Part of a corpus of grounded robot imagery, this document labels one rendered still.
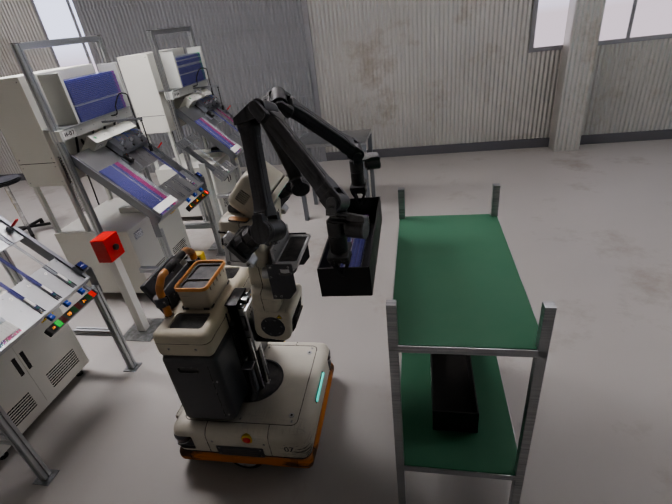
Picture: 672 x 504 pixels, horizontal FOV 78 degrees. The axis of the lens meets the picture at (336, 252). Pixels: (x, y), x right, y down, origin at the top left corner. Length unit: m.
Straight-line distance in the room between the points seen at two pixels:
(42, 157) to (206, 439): 2.29
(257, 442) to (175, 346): 0.58
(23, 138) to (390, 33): 4.12
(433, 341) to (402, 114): 4.88
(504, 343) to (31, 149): 3.20
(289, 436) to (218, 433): 0.33
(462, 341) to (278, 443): 1.04
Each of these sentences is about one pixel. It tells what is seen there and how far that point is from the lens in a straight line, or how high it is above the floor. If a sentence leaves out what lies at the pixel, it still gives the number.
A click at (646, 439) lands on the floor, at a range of 2.51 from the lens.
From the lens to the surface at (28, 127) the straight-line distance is 3.52.
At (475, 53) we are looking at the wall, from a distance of 5.91.
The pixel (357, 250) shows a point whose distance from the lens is 1.54.
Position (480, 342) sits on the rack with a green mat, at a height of 0.95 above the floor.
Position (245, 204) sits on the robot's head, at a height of 1.28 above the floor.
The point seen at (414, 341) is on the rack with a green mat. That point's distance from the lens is 1.30.
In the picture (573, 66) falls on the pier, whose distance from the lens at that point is 5.95.
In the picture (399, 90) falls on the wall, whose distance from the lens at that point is 5.90.
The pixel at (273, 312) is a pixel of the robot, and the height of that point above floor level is 0.80.
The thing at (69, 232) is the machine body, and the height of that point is 0.62.
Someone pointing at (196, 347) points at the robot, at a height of 0.75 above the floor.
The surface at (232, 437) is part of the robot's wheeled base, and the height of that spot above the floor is 0.25.
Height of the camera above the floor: 1.83
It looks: 30 degrees down
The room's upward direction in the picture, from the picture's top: 7 degrees counter-clockwise
